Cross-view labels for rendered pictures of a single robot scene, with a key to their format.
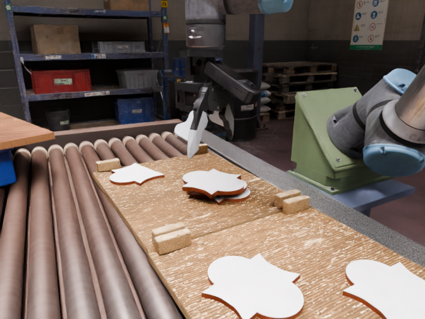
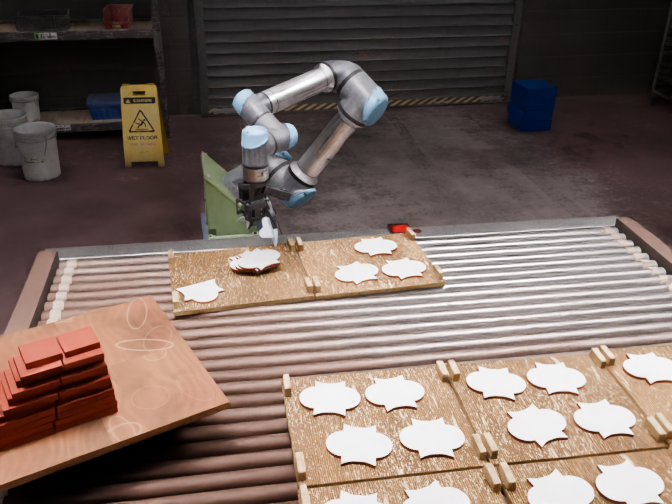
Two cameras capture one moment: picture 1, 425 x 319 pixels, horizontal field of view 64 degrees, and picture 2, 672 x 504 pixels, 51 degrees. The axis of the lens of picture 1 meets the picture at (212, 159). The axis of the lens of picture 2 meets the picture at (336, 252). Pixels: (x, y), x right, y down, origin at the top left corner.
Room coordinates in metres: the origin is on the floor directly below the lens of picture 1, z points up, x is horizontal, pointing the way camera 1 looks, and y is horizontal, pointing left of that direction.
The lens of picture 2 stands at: (-0.07, 1.82, 2.04)
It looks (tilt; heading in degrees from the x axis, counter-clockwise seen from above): 28 degrees down; 286
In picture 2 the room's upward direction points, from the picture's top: 1 degrees clockwise
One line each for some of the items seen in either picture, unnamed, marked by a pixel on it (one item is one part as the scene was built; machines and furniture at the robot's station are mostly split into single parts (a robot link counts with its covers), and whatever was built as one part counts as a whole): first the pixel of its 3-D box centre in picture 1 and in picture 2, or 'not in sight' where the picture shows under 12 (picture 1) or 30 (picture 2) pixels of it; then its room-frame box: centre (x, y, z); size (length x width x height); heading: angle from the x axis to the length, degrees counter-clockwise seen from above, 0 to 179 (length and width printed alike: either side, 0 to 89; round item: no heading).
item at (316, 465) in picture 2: not in sight; (377, 417); (0.17, 0.57, 0.94); 0.41 x 0.35 x 0.04; 26
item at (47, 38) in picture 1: (55, 40); not in sight; (4.43, 1.93, 1.26); 0.49 x 0.38 x 0.34; 125
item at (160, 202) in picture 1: (187, 188); (237, 276); (0.74, 0.06, 0.93); 0.41 x 0.35 x 0.02; 31
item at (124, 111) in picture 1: (133, 109); not in sight; (4.86, 1.13, 0.32); 0.50 x 0.41 x 0.37; 115
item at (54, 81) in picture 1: (61, 80); not in sight; (4.40, 1.91, 0.78); 0.66 x 0.45 x 0.28; 119
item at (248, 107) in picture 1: (236, 104); not in sight; (4.58, -0.32, 0.44); 0.59 x 0.59 x 0.88
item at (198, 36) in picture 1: (204, 37); (256, 173); (0.69, 0.01, 1.26); 0.08 x 0.08 x 0.05
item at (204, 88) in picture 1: (202, 80); (254, 198); (0.69, 0.02, 1.18); 0.09 x 0.08 x 0.12; 56
